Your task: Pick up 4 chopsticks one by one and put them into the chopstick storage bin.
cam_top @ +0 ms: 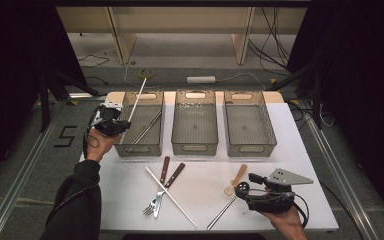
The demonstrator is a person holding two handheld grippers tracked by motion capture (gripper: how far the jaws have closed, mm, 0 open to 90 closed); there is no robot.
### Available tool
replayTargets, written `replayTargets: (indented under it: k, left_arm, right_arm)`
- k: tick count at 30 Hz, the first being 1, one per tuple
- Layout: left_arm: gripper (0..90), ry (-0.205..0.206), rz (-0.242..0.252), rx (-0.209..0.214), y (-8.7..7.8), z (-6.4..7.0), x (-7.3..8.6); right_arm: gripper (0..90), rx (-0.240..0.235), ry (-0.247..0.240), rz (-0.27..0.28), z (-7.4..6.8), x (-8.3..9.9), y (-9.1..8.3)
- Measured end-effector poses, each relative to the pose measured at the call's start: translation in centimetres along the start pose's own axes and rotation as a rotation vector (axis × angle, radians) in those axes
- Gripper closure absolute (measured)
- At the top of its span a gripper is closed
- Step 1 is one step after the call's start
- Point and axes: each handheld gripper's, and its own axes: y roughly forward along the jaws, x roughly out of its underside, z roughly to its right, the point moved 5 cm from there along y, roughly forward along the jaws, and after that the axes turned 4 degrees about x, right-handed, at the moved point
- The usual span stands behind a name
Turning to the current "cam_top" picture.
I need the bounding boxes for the thin black floor cable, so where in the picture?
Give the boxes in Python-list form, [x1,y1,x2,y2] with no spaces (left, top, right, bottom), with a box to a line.
[85,75,110,86]
[78,53,111,68]

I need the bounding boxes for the single silver chopstick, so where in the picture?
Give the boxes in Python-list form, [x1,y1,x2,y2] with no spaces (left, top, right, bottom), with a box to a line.
[144,166,198,230]

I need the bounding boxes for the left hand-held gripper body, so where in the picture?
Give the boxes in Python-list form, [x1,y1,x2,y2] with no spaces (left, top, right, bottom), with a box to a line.
[89,102,124,137]

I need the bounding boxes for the yellow tape roll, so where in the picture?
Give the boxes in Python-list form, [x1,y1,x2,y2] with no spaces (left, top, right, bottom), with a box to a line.
[137,67,156,81]

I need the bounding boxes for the beige wooden shelf unit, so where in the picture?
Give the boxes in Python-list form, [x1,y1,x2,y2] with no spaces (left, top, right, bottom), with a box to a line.
[56,6,309,66]

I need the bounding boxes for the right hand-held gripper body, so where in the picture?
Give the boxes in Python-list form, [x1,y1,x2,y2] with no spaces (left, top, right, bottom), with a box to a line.
[246,168,314,215]

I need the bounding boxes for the wooden handled knife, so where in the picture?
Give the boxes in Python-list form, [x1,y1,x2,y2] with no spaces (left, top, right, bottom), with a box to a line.
[152,155,171,219]

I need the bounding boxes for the wooden handled fork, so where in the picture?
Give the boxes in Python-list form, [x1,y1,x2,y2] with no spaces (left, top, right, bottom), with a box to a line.
[142,162,186,217]

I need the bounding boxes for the person's left hand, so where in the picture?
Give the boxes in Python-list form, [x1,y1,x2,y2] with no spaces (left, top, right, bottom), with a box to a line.
[85,128,123,163]

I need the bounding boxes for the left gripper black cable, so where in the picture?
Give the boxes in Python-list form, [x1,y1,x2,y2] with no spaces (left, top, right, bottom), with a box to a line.
[44,105,105,228]

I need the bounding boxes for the white chopstick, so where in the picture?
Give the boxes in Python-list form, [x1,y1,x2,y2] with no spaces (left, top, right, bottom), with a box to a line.
[126,77,148,123]

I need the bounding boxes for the aluminium floor rail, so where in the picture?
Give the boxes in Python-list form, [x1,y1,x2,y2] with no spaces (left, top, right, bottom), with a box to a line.
[298,106,376,240]
[0,99,68,240]

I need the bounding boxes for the black curtain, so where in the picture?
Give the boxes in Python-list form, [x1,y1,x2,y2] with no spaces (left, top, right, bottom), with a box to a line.
[0,0,88,193]
[286,0,384,231]

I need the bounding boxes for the black metal stand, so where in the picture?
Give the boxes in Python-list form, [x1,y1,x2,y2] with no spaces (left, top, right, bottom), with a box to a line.
[266,61,324,130]
[36,64,101,134]

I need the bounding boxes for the translucent grey plastic bin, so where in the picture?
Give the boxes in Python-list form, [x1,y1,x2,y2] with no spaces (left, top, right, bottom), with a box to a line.
[112,90,165,158]
[223,90,278,158]
[170,89,220,157]

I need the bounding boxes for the person's right hand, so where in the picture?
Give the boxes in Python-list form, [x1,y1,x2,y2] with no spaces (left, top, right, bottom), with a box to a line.
[261,205,310,240]

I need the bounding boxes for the metal spoon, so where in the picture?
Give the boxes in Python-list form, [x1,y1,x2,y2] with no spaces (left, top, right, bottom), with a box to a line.
[206,195,238,232]

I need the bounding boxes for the white power strip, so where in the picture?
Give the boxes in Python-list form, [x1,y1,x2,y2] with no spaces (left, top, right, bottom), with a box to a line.
[186,75,217,85]

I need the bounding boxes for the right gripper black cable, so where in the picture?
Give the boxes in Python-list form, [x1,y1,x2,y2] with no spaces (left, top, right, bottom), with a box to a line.
[291,192,311,230]

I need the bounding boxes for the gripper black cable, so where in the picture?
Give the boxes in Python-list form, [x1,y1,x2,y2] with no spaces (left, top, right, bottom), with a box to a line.
[44,105,105,228]
[291,192,311,230]

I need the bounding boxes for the bundle of black cables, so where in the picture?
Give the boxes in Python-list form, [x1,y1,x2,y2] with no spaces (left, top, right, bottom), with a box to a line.
[247,6,293,77]

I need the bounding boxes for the metal chopstick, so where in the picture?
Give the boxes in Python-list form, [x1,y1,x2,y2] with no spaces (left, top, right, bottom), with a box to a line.
[131,111,163,148]
[126,109,162,153]

